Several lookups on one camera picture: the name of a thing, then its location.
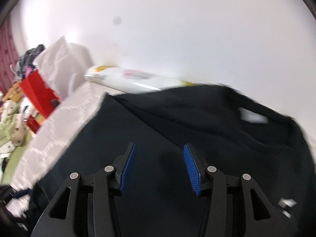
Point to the white patterned pillow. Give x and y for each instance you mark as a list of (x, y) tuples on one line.
[(131, 81)]

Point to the red striped curtain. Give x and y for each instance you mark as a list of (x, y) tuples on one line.
[(8, 56)]

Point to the plaid dark cloth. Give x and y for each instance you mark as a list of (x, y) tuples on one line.
[(24, 66)]

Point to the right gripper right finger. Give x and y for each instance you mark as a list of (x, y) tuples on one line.
[(235, 206)]

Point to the white spotted cloth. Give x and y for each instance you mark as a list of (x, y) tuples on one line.
[(15, 134)]

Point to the wooden chair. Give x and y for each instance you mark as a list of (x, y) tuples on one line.
[(14, 93)]

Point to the striped bed mattress cover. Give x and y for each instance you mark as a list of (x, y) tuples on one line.
[(58, 132)]

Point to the green blanket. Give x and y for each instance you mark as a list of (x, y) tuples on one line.
[(14, 158)]

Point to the white plastic bag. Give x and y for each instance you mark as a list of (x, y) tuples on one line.
[(62, 66)]

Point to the black sweatshirt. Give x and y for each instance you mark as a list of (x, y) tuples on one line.
[(232, 132)]

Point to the red paper gift bag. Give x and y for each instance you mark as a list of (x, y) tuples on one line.
[(40, 94)]

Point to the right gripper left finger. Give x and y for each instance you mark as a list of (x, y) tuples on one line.
[(85, 205)]

